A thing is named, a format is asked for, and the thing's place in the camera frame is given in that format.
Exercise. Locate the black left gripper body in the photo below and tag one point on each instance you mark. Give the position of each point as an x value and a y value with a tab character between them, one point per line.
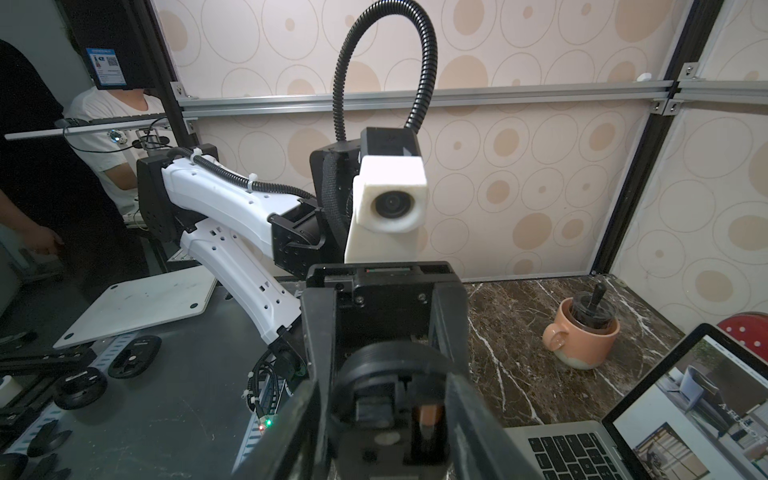
381	301

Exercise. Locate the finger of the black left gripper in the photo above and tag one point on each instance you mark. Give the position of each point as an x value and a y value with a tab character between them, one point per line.
319	308
449	323

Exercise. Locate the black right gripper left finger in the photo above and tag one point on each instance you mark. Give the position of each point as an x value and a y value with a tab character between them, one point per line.
287	450

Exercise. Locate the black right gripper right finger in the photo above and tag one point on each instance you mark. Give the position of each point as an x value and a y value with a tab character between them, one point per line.
479	447

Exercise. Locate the black wireless mouse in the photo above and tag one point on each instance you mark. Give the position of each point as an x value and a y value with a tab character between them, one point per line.
387	415

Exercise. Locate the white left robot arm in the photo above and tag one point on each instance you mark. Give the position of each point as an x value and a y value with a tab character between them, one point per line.
229	222

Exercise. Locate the silver laptop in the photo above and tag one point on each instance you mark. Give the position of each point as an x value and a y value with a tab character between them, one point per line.
701	413

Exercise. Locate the pink ceramic mug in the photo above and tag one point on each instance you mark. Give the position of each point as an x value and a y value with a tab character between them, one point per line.
575	345

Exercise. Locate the white flat board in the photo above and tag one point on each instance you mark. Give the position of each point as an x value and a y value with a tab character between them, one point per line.
134	305

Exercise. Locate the person in white shirt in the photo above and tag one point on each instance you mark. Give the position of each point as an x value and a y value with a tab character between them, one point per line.
113	154

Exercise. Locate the person in black shirt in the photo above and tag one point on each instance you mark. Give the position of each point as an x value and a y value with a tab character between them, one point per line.
50	197

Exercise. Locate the red polka dot toaster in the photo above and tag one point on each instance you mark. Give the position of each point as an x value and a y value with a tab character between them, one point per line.
749	329

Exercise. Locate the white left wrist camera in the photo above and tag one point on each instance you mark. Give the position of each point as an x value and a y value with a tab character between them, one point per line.
390	197

